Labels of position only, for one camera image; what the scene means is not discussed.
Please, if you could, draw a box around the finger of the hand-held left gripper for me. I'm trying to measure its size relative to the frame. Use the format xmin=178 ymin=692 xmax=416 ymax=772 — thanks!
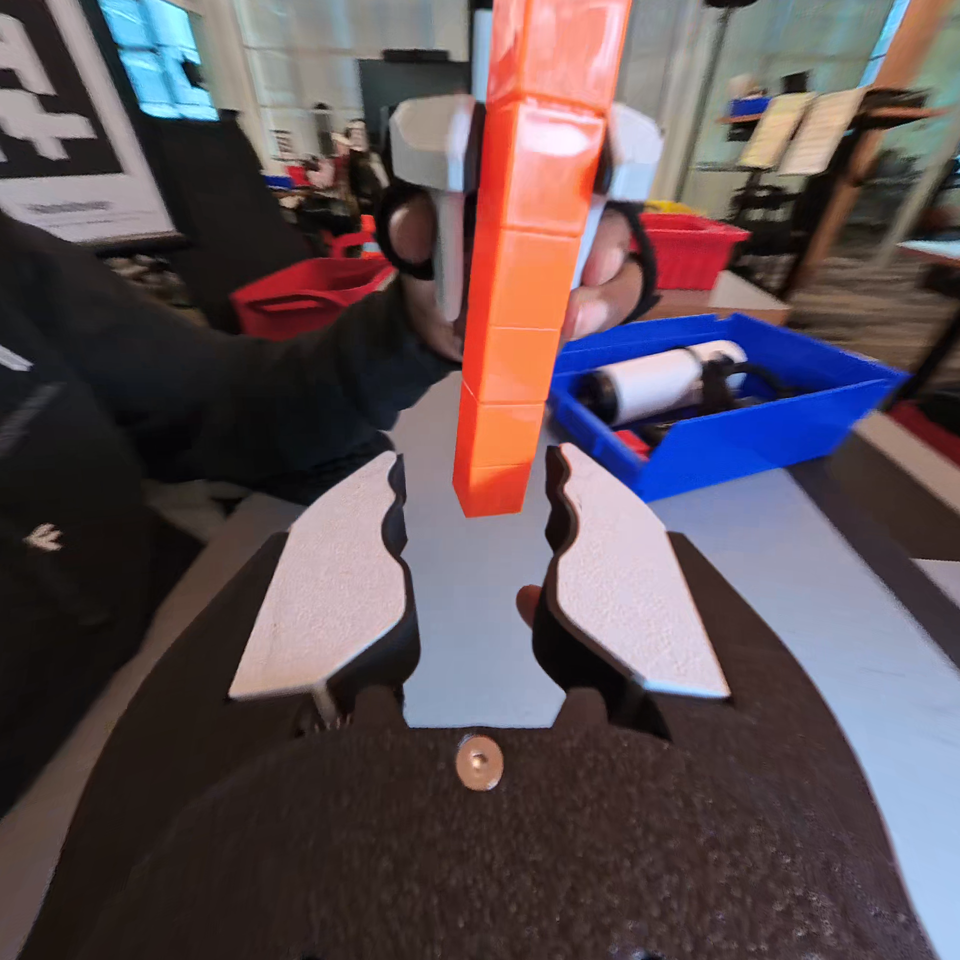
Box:
xmin=596 ymin=101 xmax=666 ymax=204
xmin=388 ymin=94 xmax=483 ymax=200

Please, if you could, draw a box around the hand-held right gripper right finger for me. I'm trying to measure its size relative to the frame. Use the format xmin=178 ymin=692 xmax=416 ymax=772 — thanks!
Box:
xmin=532 ymin=441 xmax=733 ymax=740

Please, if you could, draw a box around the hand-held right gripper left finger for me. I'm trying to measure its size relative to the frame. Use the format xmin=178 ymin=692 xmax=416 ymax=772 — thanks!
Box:
xmin=228 ymin=450 xmax=421 ymax=727

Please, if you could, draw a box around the orange tool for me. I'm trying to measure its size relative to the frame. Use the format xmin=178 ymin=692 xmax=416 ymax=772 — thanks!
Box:
xmin=452 ymin=0 xmax=633 ymax=520

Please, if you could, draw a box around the blue plastic bin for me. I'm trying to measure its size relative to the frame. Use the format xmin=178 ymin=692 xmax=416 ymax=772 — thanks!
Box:
xmin=547 ymin=313 xmax=911 ymax=504

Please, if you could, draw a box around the black floor lamp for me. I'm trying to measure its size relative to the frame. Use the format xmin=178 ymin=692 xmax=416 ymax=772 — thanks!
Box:
xmin=675 ymin=0 xmax=760 ymax=198

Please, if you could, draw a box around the red storage tote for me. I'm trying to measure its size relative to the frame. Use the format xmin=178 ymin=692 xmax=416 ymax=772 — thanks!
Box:
xmin=637 ymin=212 xmax=751 ymax=291

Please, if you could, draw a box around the standing desk with paper sheets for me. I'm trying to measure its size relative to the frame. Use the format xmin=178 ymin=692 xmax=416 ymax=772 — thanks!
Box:
xmin=716 ymin=71 xmax=948 ymax=303

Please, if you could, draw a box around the grey side table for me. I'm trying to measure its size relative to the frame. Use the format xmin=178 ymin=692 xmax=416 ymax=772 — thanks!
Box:
xmin=645 ymin=270 xmax=794 ymax=325

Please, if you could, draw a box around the white paper roll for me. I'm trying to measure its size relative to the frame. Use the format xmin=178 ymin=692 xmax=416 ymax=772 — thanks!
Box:
xmin=577 ymin=339 xmax=751 ymax=429

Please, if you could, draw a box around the person's dark clothing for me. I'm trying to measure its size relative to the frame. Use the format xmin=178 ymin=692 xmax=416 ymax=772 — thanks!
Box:
xmin=0 ymin=300 xmax=198 ymax=813

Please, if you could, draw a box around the fiducial marker sign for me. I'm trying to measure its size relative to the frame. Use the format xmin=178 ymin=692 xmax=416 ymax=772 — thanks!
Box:
xmin=0 ymin=0 xmax=183 ymax=246

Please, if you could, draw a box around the black wall screen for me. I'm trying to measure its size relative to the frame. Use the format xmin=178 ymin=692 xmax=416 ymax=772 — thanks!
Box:
xmin=358 ymin=48 xmax=475 ymax=151

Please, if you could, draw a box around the red tub with handles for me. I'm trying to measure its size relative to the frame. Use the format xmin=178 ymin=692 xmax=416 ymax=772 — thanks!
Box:
xmin=230 ymin=257 xmax=400 ymax=344

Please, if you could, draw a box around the black cable coil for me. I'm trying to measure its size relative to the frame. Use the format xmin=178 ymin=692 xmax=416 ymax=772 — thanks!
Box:
xmin=697 ymin=356 xmax=798 ymax=411

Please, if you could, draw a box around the wooden support post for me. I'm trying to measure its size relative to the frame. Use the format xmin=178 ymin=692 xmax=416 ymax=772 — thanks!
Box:
xmin=783 ymin=0 xmax=955 ymax=295

